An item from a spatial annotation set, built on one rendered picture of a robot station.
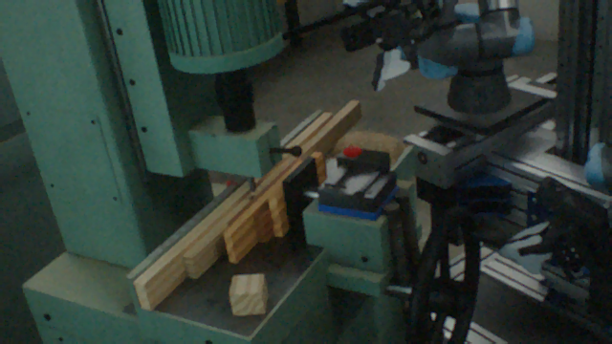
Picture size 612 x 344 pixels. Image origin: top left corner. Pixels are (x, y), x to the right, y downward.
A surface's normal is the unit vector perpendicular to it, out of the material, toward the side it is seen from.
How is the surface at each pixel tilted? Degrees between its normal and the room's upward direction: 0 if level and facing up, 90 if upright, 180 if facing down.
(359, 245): 90
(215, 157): 90
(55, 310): 90
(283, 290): 0
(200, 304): 0
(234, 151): 90
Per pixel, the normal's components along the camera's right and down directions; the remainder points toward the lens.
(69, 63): -0.48, 0.47
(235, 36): 0.34, 0.41
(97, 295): -0.13, -0.87
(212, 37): -0.04, 0.48
